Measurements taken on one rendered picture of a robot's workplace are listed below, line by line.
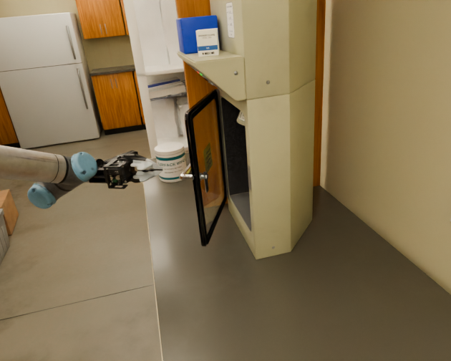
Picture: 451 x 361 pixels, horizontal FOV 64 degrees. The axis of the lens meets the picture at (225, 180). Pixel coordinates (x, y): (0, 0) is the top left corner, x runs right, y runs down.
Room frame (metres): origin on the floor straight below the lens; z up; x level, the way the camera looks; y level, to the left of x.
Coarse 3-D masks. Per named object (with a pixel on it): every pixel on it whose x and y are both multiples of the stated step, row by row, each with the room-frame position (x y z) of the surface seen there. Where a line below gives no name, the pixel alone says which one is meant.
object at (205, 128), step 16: (208, 112) 1.04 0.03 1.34; (208, 128) 1.03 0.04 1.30; (208, 144) 1.01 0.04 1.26; (192, 160) 0.86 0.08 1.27; (208, 160) 0.99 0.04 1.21; (192, 176) 0.86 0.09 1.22; (208, 176) 0.98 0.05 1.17; (208, 192) 0.96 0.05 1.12; (208, 208) 0.94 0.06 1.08; (208, 224) 0.93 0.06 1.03
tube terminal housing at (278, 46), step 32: (224, 0) 1.00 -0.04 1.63; (256, 0) 0.86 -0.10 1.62; (288, 0) 0.88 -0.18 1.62; (224, 32) 1.02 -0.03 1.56; (256, 32) 0.86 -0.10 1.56; (288, 32) 0.88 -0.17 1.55; (256, 64) 0.86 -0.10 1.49; (288, 64) 0.88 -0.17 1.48; (224, 96) 1.08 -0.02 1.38; (256, 96) 0.86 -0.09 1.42; (288, 96) 0.88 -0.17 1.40; (256, 128) 0.86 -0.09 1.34; (288, 128) 0.88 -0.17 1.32; (256, 160) 0.86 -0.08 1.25; (288, 160) 0.88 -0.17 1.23; (256, 192) 0.86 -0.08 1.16; (288, 192) 0.88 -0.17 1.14; (256, 224) 0.86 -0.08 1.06; (288, 224) 0.88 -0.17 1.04; (256, 256) 0.86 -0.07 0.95
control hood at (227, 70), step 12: (192, 60) 0.88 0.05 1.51; (204, 60) 0.84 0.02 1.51; (216, 60) 0.85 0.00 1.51; (228, 60) 0.85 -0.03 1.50; (240, 60) 0.85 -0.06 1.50; (204, 72) 0.84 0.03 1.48; (216, 72) 0.84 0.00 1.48; (228, 72) 0.85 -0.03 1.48; (240, 72) 0.85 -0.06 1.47; (216, 84) 0.84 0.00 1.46; (228, 84) 0.85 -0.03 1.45; (240, 84) 0.85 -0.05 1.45; (240, 96) 0.85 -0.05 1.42
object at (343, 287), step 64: (192, 192) 1.34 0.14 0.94; (320, 192) 1.24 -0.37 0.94; (192, 256) 0.90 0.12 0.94; (320, 256) 0.84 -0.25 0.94; (384, 256) 0.82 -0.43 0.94; (192, 320) 0.65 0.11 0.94; (256, 320) 0.63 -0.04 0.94; (320, 320) 0.61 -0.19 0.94; (384, 320) 0.59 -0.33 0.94; (448, 320) 0.58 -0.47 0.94
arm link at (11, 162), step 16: (0, 160) 0.75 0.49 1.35; (16, 160) 0.78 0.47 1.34; (32, 160) 0.80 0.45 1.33; (48, 160) 0.84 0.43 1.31; (64, 160) 0.87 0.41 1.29; (80, 160) 0.89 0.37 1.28; (0, 176) 0.75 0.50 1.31; (16, 176) 0.78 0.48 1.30; (32, 176) 0.80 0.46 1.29; (48, 176) 0.83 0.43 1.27; (64, 176) 0.86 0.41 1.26; (80, 176) 0.87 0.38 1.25
